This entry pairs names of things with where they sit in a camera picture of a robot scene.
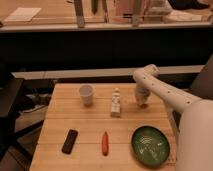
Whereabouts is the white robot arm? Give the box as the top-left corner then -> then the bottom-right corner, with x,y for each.
133,64 -> 213,171

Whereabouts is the green ceramic plate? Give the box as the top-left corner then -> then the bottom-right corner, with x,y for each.
131,126 -> 170,167

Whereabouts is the white figurine bottle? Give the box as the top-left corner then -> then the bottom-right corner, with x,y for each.
111,88 -> 121,117

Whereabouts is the orange carrot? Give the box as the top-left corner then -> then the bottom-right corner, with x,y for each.
102,132 -> 109,156

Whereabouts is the black remote control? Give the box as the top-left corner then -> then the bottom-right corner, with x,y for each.
62,129 -> 78,154

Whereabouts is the black chair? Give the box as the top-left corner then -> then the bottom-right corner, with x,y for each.
0,59 -> 44,163

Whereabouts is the white paper sheet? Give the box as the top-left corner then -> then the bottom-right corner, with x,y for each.
4,7 -> 41,22

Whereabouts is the grey metal post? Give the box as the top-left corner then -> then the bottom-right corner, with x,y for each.
132,0 -> 142,27
74,0 -> 85,28

